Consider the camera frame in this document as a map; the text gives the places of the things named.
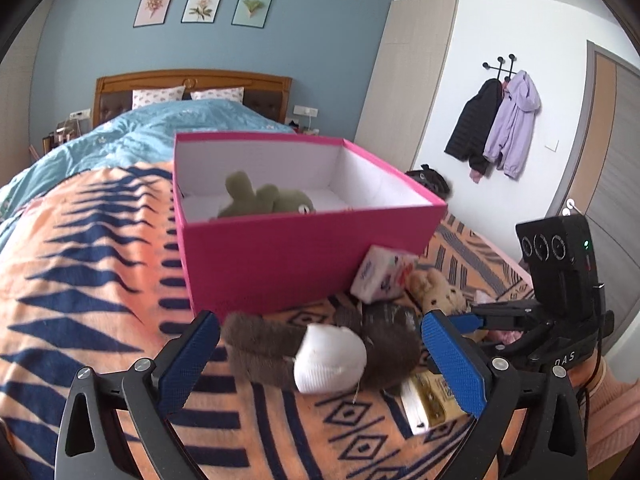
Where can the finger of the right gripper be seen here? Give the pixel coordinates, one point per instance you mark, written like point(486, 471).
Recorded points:
point(508, 315)
point(468, 324)

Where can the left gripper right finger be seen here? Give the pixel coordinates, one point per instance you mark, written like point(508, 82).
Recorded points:
point(525, 425)

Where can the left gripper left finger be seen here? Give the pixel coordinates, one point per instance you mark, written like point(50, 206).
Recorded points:
point(91, 441)

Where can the cream plush bunny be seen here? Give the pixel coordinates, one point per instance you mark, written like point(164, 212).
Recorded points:
point(431, 290)

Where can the yellow tissue pack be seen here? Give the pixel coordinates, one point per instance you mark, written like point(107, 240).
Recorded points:
point(428, 402)

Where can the floral pink tissue pack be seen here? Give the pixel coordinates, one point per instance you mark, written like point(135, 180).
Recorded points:
point(383, 274)

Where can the brown white plush toy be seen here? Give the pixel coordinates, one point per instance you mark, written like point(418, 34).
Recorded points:
point(370, 348)

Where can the green plush frog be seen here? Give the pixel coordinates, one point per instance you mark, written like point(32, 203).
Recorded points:
point(268, 199)

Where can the pink sleeve forearm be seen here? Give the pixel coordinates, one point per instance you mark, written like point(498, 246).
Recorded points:
point(613, 416)

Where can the pile of dark clothes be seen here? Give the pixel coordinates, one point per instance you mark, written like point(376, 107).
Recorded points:
point(432, 180)

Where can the wooden door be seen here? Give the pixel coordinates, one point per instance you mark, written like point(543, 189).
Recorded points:
point(601, 179)

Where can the orange navy patterned blanket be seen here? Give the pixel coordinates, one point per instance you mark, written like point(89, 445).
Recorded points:
point(91, 276)

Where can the lilac hooded jacket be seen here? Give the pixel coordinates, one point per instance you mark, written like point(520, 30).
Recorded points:
point(511, 134)

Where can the black puffer jacket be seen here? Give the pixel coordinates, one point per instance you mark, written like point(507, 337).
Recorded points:
point(468, 139)

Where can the pink cardboard box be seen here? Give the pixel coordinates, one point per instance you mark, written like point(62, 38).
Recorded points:
point(266, 263)

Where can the wooden headboard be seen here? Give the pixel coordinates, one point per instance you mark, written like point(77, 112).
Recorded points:
point(264, 94)

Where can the blue duvet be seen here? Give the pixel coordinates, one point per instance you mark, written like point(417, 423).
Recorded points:
point(146, 134)

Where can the right patterned pillow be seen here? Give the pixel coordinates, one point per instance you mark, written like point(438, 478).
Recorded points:
point(235, 94)

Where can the patterned pillow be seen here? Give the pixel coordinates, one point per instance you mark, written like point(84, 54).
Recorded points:
point(235, 94)
point(145, 97)

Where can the left patterned pillow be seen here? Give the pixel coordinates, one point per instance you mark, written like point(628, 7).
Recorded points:
point(145, 97)

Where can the green leaf framed picture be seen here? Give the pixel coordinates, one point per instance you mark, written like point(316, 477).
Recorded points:
point(251, 13)

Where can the white flower framed picture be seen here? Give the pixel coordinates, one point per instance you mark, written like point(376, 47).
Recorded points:
point(200, 11)

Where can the pink flower framed picture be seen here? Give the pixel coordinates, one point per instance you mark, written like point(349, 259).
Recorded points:
point(151, 13)

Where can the black camera box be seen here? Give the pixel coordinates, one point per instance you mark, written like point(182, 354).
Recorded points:
point(560, 256)

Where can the black wall coat hooks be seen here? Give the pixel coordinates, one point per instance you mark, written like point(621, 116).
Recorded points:
point(503, 67)

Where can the white wall socket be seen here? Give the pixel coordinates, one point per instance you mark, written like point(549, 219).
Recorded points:
point(305, 111)

